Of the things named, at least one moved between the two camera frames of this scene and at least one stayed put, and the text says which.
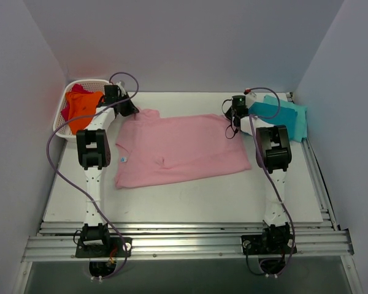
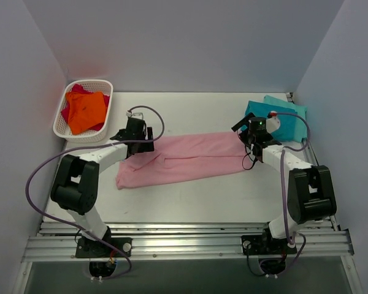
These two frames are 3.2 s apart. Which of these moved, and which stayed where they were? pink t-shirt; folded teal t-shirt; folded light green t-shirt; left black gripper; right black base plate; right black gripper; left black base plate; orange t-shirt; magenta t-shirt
Moved: left black gripper; right black gripper; pink t-shirt
Stayed: magenta t-shirt; orange t-shirt; folded teal t-shirt; right black base plate; folded light green t-shirt; left black base plate
